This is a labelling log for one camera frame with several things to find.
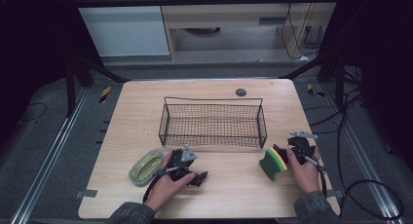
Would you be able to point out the person's right hand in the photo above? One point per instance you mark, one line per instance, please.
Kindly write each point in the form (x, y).
(305, 177)

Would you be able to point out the grey round table grommet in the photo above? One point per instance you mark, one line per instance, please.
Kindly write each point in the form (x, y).
(241, 92)

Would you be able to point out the black horizontal frame bar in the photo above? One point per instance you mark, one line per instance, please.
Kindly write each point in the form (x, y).
(195, 1)

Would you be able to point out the green and yellow sponge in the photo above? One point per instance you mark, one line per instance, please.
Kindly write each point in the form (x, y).
(272, 165)

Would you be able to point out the black curtain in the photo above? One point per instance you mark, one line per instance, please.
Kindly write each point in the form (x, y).
(383, 55)
(32, 39)

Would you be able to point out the yellow and black tape strip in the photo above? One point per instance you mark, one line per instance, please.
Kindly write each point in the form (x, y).
(314, 91)
(105, 94)

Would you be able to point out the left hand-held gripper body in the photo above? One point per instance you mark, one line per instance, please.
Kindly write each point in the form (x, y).
(181, 165)

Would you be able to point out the black metal stand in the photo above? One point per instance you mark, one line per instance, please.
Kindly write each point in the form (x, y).
(69, 87)
(339, 81)

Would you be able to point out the aluminium floor rail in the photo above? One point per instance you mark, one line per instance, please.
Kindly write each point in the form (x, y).
(48, 156)
(363, 159)

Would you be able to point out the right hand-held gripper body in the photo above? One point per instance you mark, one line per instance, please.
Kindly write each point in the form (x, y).
(303, 147)

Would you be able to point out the person's left hand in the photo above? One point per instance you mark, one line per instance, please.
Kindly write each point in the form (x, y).
(164, 188)

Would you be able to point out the grey tape patch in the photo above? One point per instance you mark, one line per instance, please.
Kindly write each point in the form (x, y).
(86, 194)
(336, 194)

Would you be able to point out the white cabinet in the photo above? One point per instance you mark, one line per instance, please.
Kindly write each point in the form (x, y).
(123, 32)

